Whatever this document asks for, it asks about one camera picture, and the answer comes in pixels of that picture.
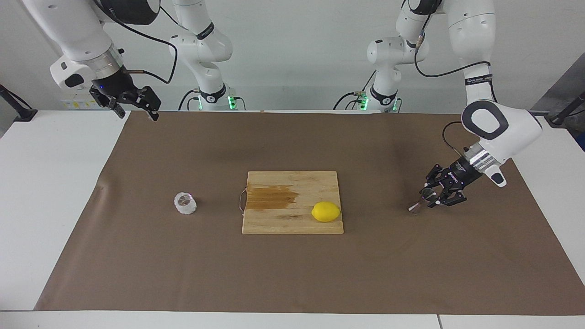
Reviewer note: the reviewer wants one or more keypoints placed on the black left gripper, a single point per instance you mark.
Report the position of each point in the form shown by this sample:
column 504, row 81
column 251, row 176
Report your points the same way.
column 464, row 173

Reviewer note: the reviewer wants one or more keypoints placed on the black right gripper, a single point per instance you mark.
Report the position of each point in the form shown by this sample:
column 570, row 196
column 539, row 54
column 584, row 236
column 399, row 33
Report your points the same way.
column 116, row 84

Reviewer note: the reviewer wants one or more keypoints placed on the steel jigger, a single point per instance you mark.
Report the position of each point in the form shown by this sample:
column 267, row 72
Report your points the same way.
column 417, row 206

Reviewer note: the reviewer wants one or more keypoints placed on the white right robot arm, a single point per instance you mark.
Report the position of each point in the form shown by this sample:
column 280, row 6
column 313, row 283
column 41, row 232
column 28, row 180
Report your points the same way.
column 68, row 27

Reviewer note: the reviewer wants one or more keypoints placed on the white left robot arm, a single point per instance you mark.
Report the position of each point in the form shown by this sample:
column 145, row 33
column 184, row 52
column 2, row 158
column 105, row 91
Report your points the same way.
column 470, row 45

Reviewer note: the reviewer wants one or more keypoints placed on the yellow label sticker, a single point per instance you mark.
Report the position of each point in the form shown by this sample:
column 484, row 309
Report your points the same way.
column 80, row 103

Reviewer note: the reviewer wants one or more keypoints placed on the yellow lemon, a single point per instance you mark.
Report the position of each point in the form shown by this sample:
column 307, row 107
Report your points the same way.
column 326, row 212

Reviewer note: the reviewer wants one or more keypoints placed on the blue object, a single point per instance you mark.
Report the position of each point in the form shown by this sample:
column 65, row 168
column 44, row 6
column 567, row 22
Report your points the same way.
column 582, row 141

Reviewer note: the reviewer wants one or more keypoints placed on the wooden cutting board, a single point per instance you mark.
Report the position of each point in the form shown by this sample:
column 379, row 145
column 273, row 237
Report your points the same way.
column 283, row 219

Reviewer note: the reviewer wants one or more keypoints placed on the brown paper table mat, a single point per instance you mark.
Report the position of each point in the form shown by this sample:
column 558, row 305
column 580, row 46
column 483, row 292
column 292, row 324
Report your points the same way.
column 183, row 265

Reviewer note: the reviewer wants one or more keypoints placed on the black camera stand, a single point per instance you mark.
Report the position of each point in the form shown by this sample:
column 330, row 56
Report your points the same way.
column 560, row 119
column 23, row 113

